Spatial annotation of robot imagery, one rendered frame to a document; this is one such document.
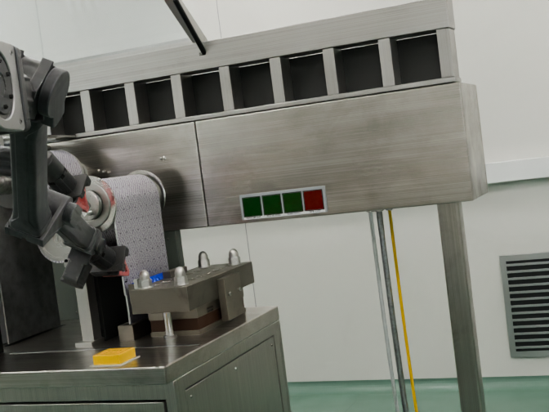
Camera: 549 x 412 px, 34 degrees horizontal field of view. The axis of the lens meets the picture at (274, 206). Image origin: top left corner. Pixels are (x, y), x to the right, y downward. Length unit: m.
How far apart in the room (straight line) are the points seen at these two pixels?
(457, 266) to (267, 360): 0.57
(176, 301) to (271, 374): 0.42
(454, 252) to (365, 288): 2.40
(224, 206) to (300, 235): 2.45
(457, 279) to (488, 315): 2.26
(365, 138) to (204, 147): 0.47
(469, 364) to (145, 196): 0.99
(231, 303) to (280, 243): 2.65
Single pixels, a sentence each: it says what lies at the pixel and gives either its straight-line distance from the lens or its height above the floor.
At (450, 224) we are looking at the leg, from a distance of 2.50.
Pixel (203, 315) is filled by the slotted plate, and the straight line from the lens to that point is 2.29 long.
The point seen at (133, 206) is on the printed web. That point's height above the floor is 1.23.
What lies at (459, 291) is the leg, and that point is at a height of 0.89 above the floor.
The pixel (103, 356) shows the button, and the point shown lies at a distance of 2.07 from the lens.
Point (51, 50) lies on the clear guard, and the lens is 2.77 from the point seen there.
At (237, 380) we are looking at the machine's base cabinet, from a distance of 2.29.
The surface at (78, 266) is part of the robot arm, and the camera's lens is 2.15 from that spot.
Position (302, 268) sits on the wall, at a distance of 4.97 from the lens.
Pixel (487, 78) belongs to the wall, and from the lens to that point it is 4.66.
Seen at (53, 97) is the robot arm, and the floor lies 1.44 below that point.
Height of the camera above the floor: 1.31
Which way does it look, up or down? 3 degrees down
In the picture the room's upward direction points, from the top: 7 degrees counter-clockwise
